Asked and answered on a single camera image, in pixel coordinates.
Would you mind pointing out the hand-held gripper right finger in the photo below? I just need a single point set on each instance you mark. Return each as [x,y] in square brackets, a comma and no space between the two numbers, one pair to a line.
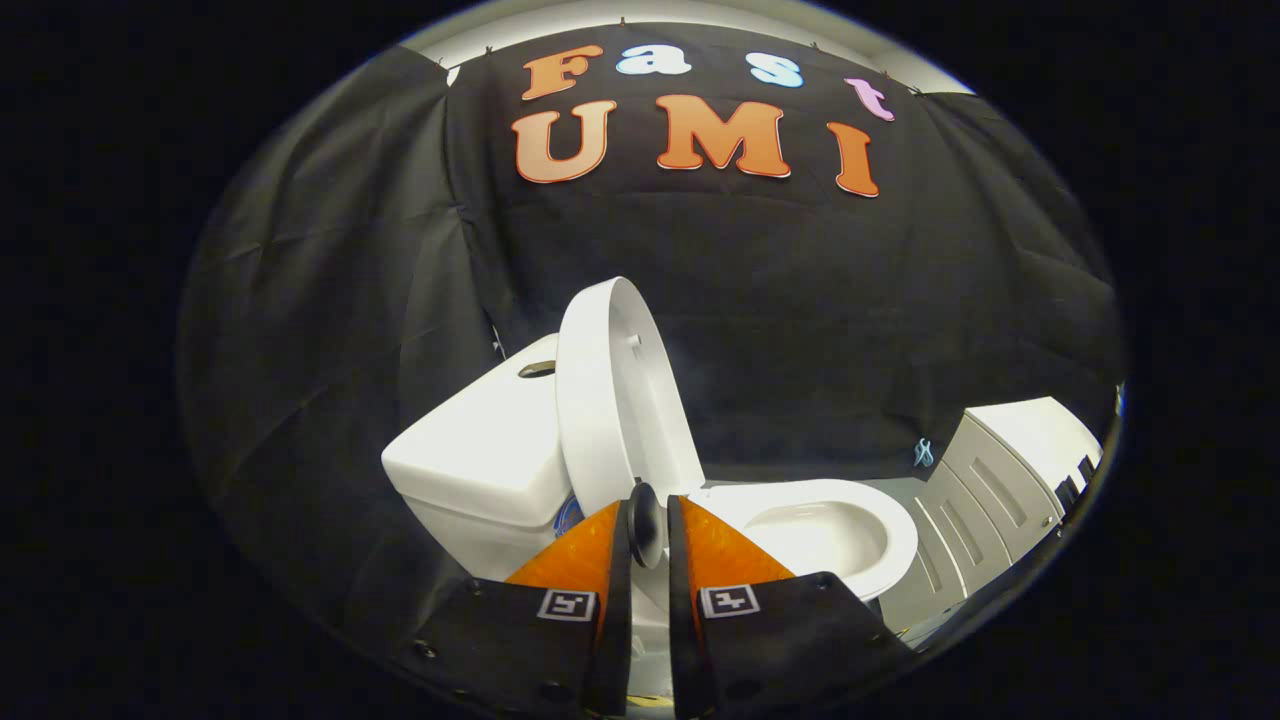
[790,640]

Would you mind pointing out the white toilet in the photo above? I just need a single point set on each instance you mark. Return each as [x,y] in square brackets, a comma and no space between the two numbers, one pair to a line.
[480,450]

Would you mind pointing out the white drawer cabinet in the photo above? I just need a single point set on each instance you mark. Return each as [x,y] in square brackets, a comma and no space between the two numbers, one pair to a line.
[1030,440]

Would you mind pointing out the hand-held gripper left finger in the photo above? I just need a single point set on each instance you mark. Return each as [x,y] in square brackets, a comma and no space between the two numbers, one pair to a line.
[520,640]

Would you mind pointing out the white toilet lid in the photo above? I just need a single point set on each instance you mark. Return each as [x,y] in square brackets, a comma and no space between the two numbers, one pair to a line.
[620,400]

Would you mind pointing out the light blue clip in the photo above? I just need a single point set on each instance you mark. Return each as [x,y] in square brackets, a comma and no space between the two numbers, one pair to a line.
[922,453]

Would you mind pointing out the black backdrop cloth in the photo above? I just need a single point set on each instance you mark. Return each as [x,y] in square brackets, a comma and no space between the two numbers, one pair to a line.
[800,300]

